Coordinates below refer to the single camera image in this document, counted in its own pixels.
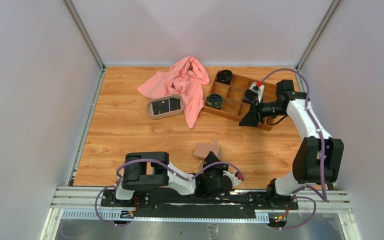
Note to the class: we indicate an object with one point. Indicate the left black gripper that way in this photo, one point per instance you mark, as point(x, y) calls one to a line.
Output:
point(210, 159)

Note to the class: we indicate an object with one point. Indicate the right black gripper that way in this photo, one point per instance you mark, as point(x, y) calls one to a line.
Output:
point(251, 118)

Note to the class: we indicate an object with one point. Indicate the pink card holder wallet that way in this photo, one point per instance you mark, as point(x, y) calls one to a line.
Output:
point(203, 149)

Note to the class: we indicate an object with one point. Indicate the beige oval card tray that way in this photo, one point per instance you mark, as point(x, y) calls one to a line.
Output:
point(148, 107)

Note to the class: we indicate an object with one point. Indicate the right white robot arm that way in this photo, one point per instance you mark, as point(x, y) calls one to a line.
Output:
point(319, 156)

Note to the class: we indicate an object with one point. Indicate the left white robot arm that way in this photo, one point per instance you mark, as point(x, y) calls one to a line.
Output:
point(150, 170)

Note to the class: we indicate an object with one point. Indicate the wooden divided tray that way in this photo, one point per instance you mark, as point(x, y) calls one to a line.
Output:
point(233, 108)

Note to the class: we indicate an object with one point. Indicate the rolled belt middle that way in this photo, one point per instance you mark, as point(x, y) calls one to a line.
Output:
point(250, 96)

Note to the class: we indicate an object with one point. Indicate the rolled belt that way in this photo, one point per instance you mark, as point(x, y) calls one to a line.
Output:
point(250, 96)
point(214, 101)
point(224, 76)

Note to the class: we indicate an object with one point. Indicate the rolled belt front left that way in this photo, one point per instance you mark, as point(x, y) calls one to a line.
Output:
point(214, 101)

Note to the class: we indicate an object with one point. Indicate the rolled belt back left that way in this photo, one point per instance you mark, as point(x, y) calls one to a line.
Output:
point(224, 76)

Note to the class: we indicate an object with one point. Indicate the pink cloth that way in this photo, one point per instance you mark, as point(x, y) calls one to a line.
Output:
point(186, 77)

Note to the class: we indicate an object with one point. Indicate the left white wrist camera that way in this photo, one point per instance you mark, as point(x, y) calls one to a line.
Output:
point(235, 178)

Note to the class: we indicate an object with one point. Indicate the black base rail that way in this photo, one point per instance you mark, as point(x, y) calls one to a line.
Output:
point(166, 204)

